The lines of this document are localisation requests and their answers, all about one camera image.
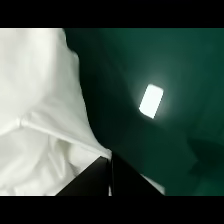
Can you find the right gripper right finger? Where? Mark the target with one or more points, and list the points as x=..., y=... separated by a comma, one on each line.
x=128, y=181

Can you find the white shirt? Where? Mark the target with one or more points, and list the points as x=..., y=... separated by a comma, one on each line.
x=40, y=100

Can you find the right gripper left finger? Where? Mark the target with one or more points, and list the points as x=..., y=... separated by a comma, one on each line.
x=91, y=181

